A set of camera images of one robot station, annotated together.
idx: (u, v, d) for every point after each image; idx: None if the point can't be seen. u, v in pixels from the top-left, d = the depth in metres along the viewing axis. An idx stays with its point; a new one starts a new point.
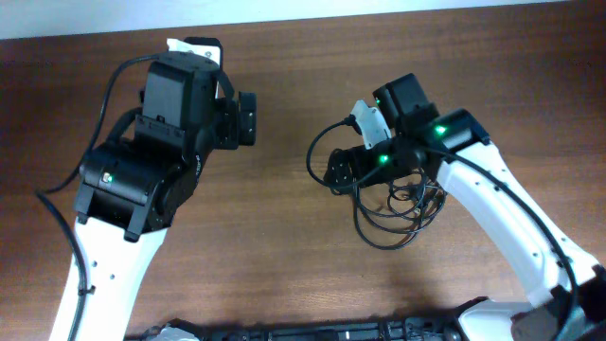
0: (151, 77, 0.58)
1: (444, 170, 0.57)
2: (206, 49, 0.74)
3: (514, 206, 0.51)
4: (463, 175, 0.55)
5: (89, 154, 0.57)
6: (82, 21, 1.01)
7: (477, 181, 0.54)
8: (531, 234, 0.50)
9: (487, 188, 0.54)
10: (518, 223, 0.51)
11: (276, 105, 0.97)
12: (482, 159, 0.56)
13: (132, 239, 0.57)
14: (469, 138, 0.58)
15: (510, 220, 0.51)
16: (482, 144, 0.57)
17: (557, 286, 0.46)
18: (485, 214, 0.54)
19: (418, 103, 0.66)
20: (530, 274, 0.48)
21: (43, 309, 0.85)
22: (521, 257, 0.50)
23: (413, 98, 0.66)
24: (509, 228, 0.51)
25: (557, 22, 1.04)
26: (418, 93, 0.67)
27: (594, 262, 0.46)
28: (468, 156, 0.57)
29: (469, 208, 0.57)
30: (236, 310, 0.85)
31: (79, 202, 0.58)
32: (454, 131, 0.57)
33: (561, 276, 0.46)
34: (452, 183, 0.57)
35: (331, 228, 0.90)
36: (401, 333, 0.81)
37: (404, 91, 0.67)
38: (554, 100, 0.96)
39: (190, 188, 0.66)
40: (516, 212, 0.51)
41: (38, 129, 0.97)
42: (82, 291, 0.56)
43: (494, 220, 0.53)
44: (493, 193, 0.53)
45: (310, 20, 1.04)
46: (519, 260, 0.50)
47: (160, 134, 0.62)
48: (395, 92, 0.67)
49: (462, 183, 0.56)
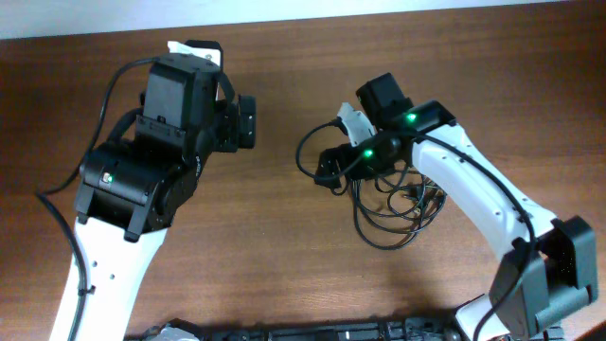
0: (151, 76, 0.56)
1: (415, 150, 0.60)
2: (206, 52, 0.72)
3: (478, 175, 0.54)
4: (432, 152, 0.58)
5: (88, 154, 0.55)
6: (83, 21, 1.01)
7: (443, 155, 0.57)
8: (493, 196, 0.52)
9: (452, 162, 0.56)
10: (480, 188, 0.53)
11: (276, 105, 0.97)
12: (448, 137, 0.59)
13: (133, 239, 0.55)
14: (436, 122, 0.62)
15: (473, 187, 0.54)
16: (449, 125, 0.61)
17: (518, 240, 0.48)
18: (453, 187, 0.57)
19: (395, 99, 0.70)
20: (496, 232, 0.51)
21: (41, 309, 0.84)
22: (486, 220, 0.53)
23: (389, 95, 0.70)
24: (473, 194, 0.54)
25: (554, 23, 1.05)
26: (395, 90, 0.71)
27: (552, 216, 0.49)
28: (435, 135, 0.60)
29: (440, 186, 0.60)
30: (236, 310, 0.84)
31: (79, 201, 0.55)
32: (425, 119, 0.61)
33: (522, 231, 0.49)
34: (422, 161, 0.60)
35: (331, 228, 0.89)
36: (401, 332, 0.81)
37: (383, 87, 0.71)
38: (552, 100, 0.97)
39: (190, 189, 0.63)
40: (478, 178, 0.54)
41: (38, 129, 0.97)
42: (82, 291, 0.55)
43: (460, 190, 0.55)
44: (458, 165, 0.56)
45: (310, 20, 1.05)
46: (486, 222, 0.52)
47: (160, 134, 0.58)
48: (374, 89, 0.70)
49: (431, 160, 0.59)
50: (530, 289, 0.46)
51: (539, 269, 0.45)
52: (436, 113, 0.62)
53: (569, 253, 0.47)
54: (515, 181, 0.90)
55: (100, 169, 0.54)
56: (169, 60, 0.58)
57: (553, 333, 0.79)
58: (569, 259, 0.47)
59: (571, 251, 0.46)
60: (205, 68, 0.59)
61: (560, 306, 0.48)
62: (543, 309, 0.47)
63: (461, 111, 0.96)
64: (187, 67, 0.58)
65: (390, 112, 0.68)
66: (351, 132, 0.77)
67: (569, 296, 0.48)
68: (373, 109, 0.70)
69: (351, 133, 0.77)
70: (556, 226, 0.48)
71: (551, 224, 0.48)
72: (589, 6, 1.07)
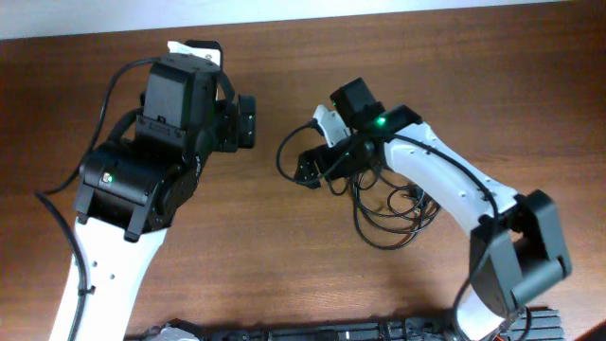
0: (151, 77, 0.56)
1: (387, 151, 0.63)
2: (206, 52, 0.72)
3: (443, 164, 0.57)
4: (401, 149, 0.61)
5: (88, 154, 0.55)
6: (83, 21, 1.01)
7: (412, 151, 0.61)
8: (459, 181, 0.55)
9: (419, 156, 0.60)
10: (446, 175, 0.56)
11: (276, 105, 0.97)
12: (416, 134, 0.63)
13: (133, 239, 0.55)
14: (405, 121, 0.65)
15: (440, 174, 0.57)
16: (416, 124, 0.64)
17: (482, 216, 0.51)
18: (423, 179, 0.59)
19: (367, 103, 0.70)
20: (464, 214, 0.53)
21: (41, 309, 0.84)
22: (454, 206, 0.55)
23: (363, 98, 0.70)
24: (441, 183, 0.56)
25: (554, 22, 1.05)
26: (366, 95, 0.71)
27: (513, 192, 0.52)
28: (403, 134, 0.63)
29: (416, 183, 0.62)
30: (236, 310, 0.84)
31: (79, 201, 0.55)
32: (395, 122, 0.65)
33: (486, 207, 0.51)
34: (396, 160, 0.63)
35: (331, 228, 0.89)
36: (401, 332, 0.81)
37: (354, 92, 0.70)
38: (552, 100, 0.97)
39: (190, 189, 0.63)
40: (444, 168, 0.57)
41: (37, 128, 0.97)
42: (82, 291, 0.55)
43: (431, 182, 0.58)
44: (425, 157, 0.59)
45: (309, 20, 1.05)
46: (455, 207, 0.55)
47: (160, 134, 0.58)
48: (347, 95, 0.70)
49: (401, 156, 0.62)
50: (500, 264, 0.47)
51: (506, 242, 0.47)
52: (404, 113, 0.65)
53: (533, 224, 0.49)
54: (516, 181, 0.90)
55: (100, 169, 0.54)
56: (169, 60, 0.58)
57: (553, 333, 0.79)
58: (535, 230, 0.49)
59: (534, 222, 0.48)
60: (204, 68, 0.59)
61: (537, 280, 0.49)
62: (518, 284, 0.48)
63: (461, 110, 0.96)
64: (187, 67, 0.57)
65: (364, 115, 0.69)
66: (329, 133, 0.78)
67: (544, 270, 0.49)
68: (347, 114, 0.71)
69: (329, 134, 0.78)
70: (517, 201, 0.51)
71: (514, 199, 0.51)
72: (589, 6, 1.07)
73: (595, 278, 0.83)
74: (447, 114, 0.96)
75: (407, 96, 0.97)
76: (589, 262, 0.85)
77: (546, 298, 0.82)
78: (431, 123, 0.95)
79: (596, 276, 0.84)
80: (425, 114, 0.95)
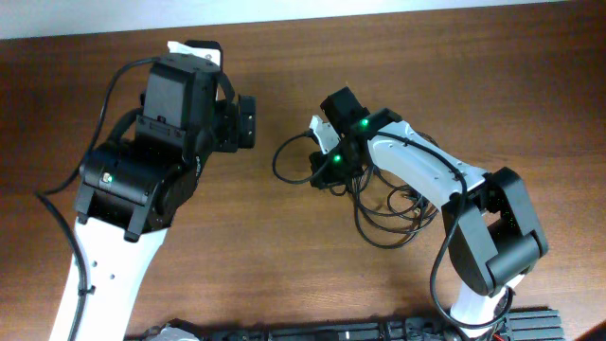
0: (151, 77, 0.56)
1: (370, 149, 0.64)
2: (206, 52, 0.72)
3: (419, 153, 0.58)
4: (381, 143, 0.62)
5: (88, 154, 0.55)
6: (83, 20, 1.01)
7: (390, 144, 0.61)
8: (432, 167, 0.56)
9: (398, 148, 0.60)
10: (421, 162, 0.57)
11: (276, 105, 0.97)
12: (396, 128, 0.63)
13: (133, 239, 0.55)
14: (385, 121, 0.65)
15: (416, 164, 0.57)
16: (395, 122, 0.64)
17: (454, 193, 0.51)
18: (401, 170, 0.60)
19: (354, 109, 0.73)
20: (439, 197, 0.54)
21: (41, 309, 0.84)
22: (431, 191, 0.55)
23: (348, 105, 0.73)
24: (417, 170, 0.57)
25: (554, 22, 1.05)
26: (352, 101, 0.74)
27: (482, 171, 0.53)
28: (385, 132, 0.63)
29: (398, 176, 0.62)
30: (236, 310, 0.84)
31: (79, 201, 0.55)
32: (377, 122, 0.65)
33: (456, 187, 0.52)
34: (377, 154, 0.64)
35: (330, 228, 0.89)
36: (401, 332, 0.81)
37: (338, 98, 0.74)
38: (551, 100, 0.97)
39: (190, 189, 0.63)
40: (419, 155, 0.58)
41: (37, 128, 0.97)
42: (82, 291, 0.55)
43: (408, 171, 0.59)
44: (403, 149, 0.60)
45: (309, 20, 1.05)
46: (432, 193, 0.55)
47: (160, 134, 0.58)
48: (333, 102, 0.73)
49: (381, 151, 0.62)
50: (472, 237, 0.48)
51: (475, 216, 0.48)
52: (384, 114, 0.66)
53: (504, 201, 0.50)
54: None
55: (100, 169, 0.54)
56: (169, 60, 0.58)
57: (553, 333, 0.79)
58: (506, 206, 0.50)
59: (504, 197, 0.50)
60: (204, 68, 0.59)
61: (512, 257, 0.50)
62: (493, 260, 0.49)
63: (461, 110, 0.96)
64: (187, 67, 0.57)
65: (349, 120, 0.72)
66: (325, 142, 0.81)
67: (519, 246, 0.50)
68: (335, 120, 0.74)
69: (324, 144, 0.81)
70: (486, 179, 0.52)
71: (484, 177, 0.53)
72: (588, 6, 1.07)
73: (594, 278, 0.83)
74: (447, 113, 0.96)
75: (406, 95, 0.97)
76: (589, 261, 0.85)
77: (546, 298, 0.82)
78: (431, 123, 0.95)
79: (596, 276, 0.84)
80: (425, 114, 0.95)
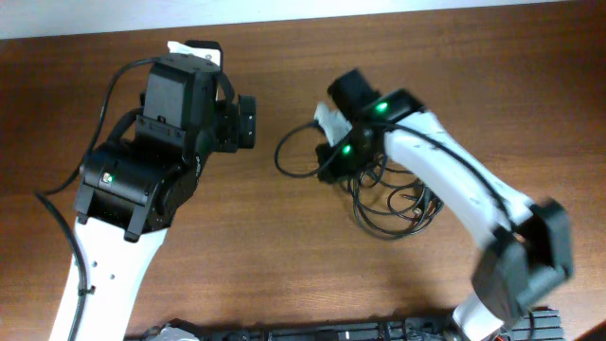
0: (151, 77, 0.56)
1: (389, 140, 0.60)
2: (206, 52, 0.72)
3: (452, 161, 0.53)
4: (404, 141, 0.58)
5: (88, 154, 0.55)
6: (82, 21, 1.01)
7: (417, 145, 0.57)
8: (466, 180, 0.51)
9: (425, 150, 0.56)
10: (454, 172, 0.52)
11: (275, 105, 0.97)
12: (420, 125, 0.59)
13: (133, 239, 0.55)
14: (408, 110, 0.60)
15: (446, 173, 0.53)
16: (419, 112, 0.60)
17: (491, 223, 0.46)
18: (427, 173, 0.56)
19: (365, 92, 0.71)
20: (472, 219, 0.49)
21: (41, 309, 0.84)
22: (461, 208, 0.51)
23: (359, 88, 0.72)
24: (447, 182, 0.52)
25: (554, 23, 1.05)
26: (364, 84, 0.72)
27: (526, 200, 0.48)
28: (406, 124, 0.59)
29: (418, 176, 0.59)
30: (237, 310, 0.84)
31: (79, 202, 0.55)
32: (397, 105, 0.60)
33: (497, 215, 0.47)
34: (399, 152, 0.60)
35: (330, 228, 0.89)
36: (401, 332, 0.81)
37: (347, 86, 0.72)
38: (551, 101, 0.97)
39: (190, 189, 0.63)
40: (453, 165, 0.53)
41: (37, 128, 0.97)
42: (82, 291, 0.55)
43: (436, 181, 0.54)
44: (433, 152, 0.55)
45: (309, 20, 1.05)
46: (463, 211, 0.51)
47: (160, 134, 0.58)
48: (342, 84, 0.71)
49: (405, 149, 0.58)
50: (507, 276, 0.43)
51: (517, 256, 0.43)
52: (407, 101, 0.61)
53: (543, 234, 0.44)
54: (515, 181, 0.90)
55: (100, 169, 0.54)
56: (169, 60, 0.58)
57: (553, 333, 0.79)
58: (544, 240, 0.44)
59: (546, 232, 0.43)
60: (204, 68, 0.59)
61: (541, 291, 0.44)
62: (524, 296, 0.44)
63: (461, 110, 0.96)
64: (187, 67, 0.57)
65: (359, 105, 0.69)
66: (330, 130, 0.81)
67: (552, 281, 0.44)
68: (344, 105, 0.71)
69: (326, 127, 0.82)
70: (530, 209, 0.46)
71: (527, 207, 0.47)
72: (589, 6, 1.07)
73: (594, 278, 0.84)
74: (447, 114, 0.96)
75: None
76: (588, 262, 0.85)
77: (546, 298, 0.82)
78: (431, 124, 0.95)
79: (596, 276, 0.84)
80: None
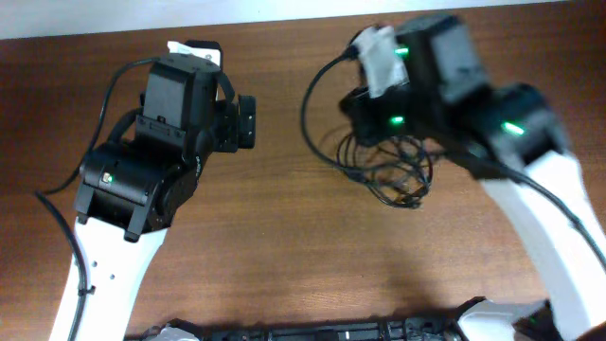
0: (151, 78, 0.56)
1: (508, 189, 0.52)
2: (206, 52, 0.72)
3: (582, 246, 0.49)
4: (531, 201, 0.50)
5: (89, 154, 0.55)
6: (83, 21, 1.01)
7: (548, 209, 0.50)
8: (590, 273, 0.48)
9: (563, 226, 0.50)
10: (577, 258, 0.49)
11: (276, 105, 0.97)
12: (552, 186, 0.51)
13: (132, 239, 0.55)
14: (544, 126, 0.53)
15: (571, 259, 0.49)
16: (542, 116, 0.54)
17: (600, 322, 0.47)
18: (541, 240, 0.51)
19: (462, 65, 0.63)
20: (575, 306, 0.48)
21: (42, 308, 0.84)
22: (564, 289, 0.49)
23: (454, 59, 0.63)
24: (567, 267, 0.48)
25: (559, 21, 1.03)
26: (457, 44, 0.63)
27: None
28: (535, 170, 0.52)
29: (508, 215, 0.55)
30: (237, 310, 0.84)
31: (79, 201, 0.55)
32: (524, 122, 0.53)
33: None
34: (509, 199, 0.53)
35: (330, 228, 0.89)
36: (401, 332, 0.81)
37: (424, 48, 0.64)
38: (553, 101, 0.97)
39: (190, 189, 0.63)
40: (581, 248, 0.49)
41: (38, 129, 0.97)
42: (82, 291, 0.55)
43: (555, 254, 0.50)
44: (567, 229, 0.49)
45: (310, 20, 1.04)
46: (564, 295, 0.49)
47: (160, 134, 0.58)
48: (434, 44, 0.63)
49: (527, 208, 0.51)
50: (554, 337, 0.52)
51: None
52: (544, 108, 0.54)
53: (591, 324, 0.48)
54: None
55: (100, 169, 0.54)
56: (169, 60, 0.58)
57: None
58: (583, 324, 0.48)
59: None
60: (204, 68, 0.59)
61: None
62: None
63: None
64: (187, 67, 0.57)
65: (444, 91, 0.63)
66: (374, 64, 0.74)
67: None
68: (424, 80, 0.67)
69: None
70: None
71: None
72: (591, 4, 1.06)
73: None
74: None
75: None
76: None
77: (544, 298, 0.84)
78: None
79: None
80: None
